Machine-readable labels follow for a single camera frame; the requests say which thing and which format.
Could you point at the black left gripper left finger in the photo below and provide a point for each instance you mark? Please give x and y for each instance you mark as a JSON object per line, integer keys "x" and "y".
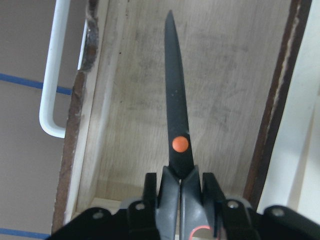
{"x": 141, "y": 214}

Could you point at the orange grey scissors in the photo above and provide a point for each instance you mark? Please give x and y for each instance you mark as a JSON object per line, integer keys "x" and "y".
{"x": 180, "y": 204}

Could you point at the light wooden drawer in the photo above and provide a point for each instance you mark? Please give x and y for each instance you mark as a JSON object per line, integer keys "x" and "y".
{"x": 238, "y": 59}

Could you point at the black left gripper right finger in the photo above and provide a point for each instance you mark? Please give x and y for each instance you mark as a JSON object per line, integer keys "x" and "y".
{"x": 229, "y": 219}

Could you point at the white drawer handle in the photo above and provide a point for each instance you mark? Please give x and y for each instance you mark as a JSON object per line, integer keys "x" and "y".
{"x": 52, "y": 70}

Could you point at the white plastic tray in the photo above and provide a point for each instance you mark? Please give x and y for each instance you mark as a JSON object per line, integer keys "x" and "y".
{"x": 293, "y": 177}

